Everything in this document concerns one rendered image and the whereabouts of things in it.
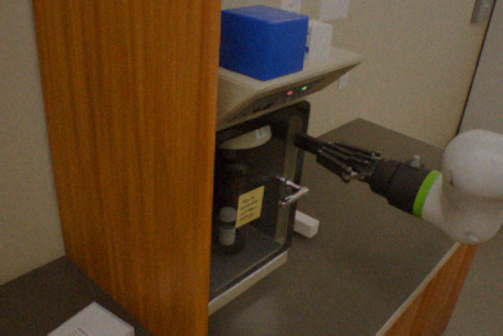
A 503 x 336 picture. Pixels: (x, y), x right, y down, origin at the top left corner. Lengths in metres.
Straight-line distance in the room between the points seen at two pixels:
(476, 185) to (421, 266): 0.64
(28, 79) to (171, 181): 0.46
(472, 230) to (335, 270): 0.51
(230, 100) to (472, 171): 0.37
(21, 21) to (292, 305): 0.84
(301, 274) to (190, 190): 0.56
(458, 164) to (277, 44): 0.32
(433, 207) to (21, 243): 0.93
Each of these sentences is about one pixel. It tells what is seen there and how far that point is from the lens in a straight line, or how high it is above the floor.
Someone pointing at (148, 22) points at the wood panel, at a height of 1.59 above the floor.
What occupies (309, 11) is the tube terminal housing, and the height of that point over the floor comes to 1.57.
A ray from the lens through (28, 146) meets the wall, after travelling 1.16.
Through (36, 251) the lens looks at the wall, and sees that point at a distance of 1.30.
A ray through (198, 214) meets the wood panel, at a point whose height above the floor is 1.31.
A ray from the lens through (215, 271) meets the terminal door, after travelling 1.01.
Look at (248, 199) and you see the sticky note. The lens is 0.98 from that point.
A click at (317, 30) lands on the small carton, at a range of 0.86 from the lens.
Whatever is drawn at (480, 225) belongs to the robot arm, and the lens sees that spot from 0.84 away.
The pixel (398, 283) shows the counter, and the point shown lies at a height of 0.94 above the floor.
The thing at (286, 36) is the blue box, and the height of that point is 1.57.
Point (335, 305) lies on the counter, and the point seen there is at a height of 0.94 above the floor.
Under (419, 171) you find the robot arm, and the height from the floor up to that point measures 1.35.
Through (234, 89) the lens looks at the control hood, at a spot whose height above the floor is 1.50.
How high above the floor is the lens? 1.74
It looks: 28 degrees down
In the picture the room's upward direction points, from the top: 5 degrees clockwise
